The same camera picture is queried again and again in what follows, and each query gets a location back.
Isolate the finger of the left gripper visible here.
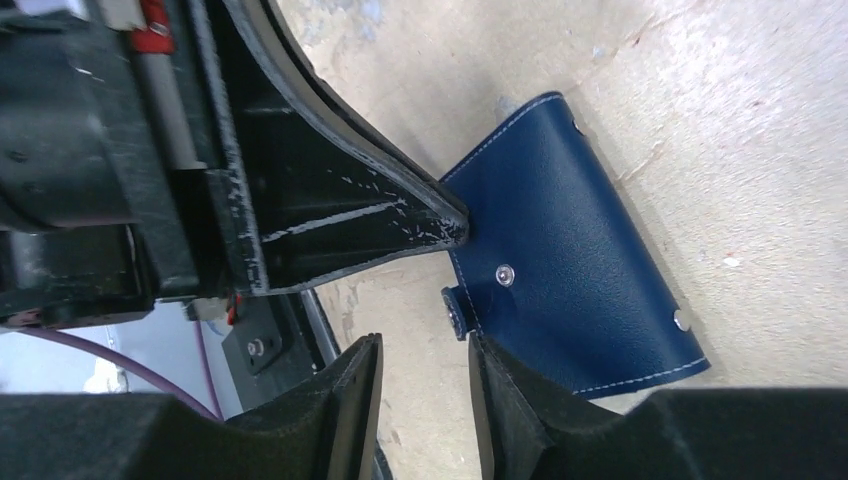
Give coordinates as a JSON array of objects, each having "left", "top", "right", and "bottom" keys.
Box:
[{"left": 192, "top": 1, "right": 469, "bottom": 295}]

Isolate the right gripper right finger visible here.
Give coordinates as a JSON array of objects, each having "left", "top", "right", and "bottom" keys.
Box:
[{"left": 468, "top": 336, "right": 847, "bottom": 479}]

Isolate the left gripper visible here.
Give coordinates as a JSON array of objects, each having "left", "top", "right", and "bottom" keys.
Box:
[{"left": 1, "top": 1, "right": 261, "bottom": 328}]

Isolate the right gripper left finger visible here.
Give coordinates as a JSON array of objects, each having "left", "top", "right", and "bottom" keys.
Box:
[{"left": 1, "top": 334, "right": 383, "bottom": 479}]

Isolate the blue card holder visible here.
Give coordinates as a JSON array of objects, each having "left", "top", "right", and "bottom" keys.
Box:
[{"left": 442, "top": 91, "right": 710, "bottom": 399}]

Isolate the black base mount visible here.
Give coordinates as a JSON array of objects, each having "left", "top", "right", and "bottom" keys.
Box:
[{"left": 223, "top": 289, "right": 341, "bottom": 411}]

